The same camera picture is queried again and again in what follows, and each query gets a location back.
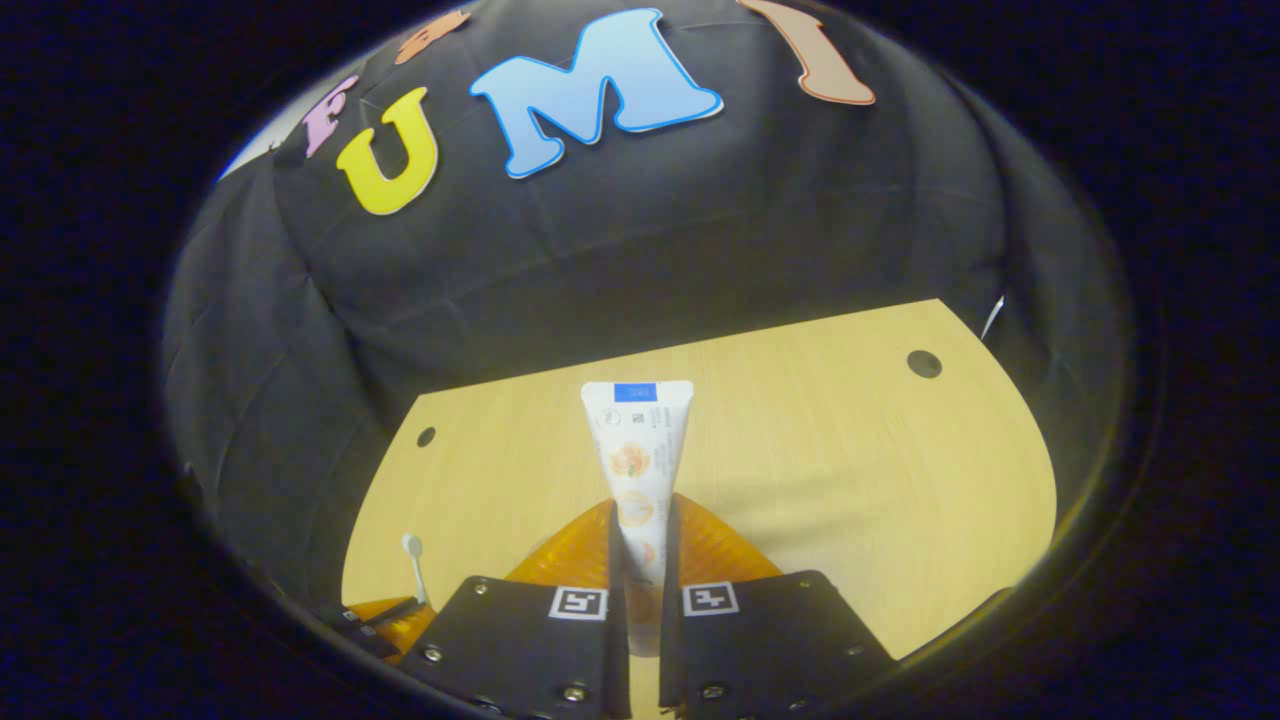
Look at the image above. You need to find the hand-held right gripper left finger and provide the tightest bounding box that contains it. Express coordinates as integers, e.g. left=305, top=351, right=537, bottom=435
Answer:
left=400, top=500, right=633, bottom=720

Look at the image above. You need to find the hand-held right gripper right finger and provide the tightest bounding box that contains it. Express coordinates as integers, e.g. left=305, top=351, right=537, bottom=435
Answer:
left=658, top=493, right=896, bottom=720

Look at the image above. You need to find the white toothbrush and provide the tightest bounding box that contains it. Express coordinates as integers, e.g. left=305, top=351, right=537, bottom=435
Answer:
left=401, top=533, right=431, bottom=609

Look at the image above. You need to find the white toothpaste tube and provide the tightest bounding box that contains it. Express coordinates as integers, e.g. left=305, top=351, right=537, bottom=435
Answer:
left=581, top=380, right=695, bottom=656

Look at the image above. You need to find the wooden desktop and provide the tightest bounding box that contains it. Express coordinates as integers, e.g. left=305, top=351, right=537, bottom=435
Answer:
left=340, top=298, right=1059, bottom=720

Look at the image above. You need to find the black backdrop cloth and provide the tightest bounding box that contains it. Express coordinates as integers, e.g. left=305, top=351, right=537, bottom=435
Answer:
left=162, top=0, right=1136, bottom=621

